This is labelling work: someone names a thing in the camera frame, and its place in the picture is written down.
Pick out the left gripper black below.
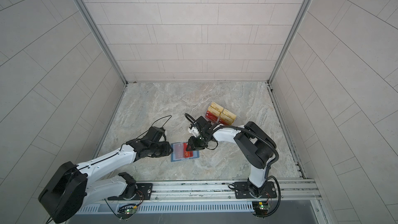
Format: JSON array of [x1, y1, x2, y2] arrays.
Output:
[[149, 141, 177, 158]]

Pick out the red cards stack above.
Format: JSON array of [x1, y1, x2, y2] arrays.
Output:
[[205, 111, 219, 123], [218, 119, 230, 125]]

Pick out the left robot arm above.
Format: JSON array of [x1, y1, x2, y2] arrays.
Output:
[[38, 127, 173, 224]]

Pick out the clear acrylic card stand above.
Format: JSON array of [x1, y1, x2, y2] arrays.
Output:
[[205, 102, 237, 125]]

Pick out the gold cards left stack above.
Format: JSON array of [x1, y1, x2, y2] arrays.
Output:
[[207, 102, 224, 116]]

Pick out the gold cards stack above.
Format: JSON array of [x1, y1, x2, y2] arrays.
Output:
[[220, 109, 237, 125], [207, 102, 224, 116]]

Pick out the gold cards right stack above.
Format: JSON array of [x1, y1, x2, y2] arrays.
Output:
[[220, 109, 237, 125]]

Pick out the left green circuit board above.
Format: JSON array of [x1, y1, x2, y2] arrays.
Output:
[[118, 204, 138, 219]]

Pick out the green circuit board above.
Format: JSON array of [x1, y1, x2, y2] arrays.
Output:
[[118, 204, 138, 219], [252, 201, 269, 217]]

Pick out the right green circuit board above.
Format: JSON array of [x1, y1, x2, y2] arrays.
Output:
[[252, 201, 269, 217]]

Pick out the left camera black cable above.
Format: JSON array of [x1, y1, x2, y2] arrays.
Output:
[[135, 114, 173, 139]]

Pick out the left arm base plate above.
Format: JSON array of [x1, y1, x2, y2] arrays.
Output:
[[107, 183, 153, 201]]

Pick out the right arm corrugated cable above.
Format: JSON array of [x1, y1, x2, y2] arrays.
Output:
[[184, 113, 282, 217]]

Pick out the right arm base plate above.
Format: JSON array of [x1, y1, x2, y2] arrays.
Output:
[[229, 181, 277, 199]]

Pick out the aluminium mounting rail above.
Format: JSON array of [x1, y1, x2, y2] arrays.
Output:
[[68, 176, 321, 206]]

